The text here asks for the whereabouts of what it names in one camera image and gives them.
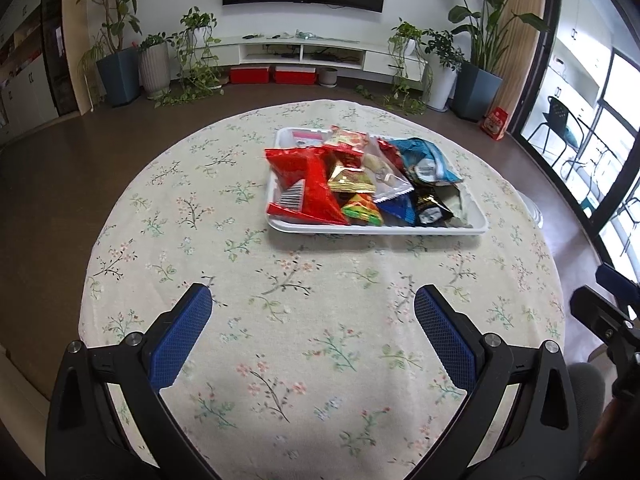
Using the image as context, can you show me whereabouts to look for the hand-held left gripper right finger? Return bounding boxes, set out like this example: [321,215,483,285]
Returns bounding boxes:
[414,284,581,480]

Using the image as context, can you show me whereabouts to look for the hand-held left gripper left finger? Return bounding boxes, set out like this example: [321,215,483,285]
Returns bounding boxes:
[45,282,221,480]

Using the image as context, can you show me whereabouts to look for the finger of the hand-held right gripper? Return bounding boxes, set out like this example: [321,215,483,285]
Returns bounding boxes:
[595,262,640,307]
[570,285,632,346]

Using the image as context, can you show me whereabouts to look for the white plastic tray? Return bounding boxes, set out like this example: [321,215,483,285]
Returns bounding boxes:
[264,126,490,235]

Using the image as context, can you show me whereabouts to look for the black snack packet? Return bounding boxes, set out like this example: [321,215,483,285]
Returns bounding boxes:
[410,184,455,227]

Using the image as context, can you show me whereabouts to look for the cream snack packet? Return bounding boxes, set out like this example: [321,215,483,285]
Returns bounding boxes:
[440,182,473,228]

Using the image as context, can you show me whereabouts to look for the dark blue snack packet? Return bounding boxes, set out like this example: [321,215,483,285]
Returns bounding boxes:
[376,194,417,226]

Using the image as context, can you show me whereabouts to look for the green red candy packet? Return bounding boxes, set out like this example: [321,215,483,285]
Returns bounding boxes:
[341,192,385,227]

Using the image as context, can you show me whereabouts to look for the pale clear snack packet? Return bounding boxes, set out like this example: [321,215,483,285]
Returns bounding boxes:
[362,132,415,204]

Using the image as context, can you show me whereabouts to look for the gold candy packet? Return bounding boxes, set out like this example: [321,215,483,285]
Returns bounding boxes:
[327,162,377,195]

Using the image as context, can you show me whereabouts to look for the teal snack packet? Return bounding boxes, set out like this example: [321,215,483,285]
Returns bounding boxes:
[392,137,463,188]

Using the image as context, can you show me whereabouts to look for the red barcode snack packet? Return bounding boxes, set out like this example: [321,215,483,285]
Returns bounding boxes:
[264,146,350,226]

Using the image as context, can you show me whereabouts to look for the red yellow gummy packet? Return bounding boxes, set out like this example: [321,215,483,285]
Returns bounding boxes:
[322,127,368,168]

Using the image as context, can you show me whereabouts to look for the pink cartoon snack packet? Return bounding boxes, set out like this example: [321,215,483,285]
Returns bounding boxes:
[290,129,333,148]

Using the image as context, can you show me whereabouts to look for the person's right forearm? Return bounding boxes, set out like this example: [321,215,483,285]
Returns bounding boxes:
[590,395,640,480]

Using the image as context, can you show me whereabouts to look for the grey chair seat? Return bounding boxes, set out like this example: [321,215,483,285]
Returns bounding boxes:
[565,362,608,466]

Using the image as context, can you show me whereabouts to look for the white ribbed object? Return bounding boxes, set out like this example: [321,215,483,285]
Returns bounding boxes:
[520,192,546,226]

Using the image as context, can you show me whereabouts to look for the floral tablecloth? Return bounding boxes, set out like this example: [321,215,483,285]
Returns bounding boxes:
[80,100,566,480]

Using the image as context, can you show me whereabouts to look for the black metal chair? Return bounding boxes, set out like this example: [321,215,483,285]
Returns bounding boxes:
[527,96,583,166]

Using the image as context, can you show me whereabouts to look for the red gift bag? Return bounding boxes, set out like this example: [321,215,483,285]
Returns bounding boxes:
[481,106,508,141]

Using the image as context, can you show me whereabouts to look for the large-leaf plant in blue pot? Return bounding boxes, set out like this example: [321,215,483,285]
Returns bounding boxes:
[427,0,551,122]

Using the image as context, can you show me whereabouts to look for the glass sliding door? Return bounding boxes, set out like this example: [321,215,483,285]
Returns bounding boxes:
[510,0,640,281]

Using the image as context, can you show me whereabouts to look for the tall plant in blue pot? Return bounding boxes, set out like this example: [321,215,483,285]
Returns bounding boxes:
[75,0,146,107]

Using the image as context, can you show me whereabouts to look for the red storage box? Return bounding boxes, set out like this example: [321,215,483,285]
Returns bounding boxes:
[274,65,317,85]
[230,66,271,85]

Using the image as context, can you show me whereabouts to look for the plant in ribbed white pot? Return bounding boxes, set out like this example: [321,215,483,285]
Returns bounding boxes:
[137,32,172,100]

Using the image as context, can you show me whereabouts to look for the white TV cabinet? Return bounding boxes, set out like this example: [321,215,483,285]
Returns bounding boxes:
[210,35,428,78]

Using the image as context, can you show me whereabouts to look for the dark tall cabinet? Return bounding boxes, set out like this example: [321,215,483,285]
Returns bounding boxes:
[40,0,83,117]

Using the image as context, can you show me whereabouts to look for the trailing plant on cabinet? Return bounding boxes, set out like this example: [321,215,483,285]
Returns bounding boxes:
[387,17,431,113]

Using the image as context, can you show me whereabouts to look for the trailing green plant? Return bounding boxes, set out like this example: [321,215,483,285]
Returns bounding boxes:
[155,6,223,108]

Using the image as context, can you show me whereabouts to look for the white wall cabinets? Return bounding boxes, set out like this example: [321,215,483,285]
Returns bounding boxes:
[0,0,61,146]

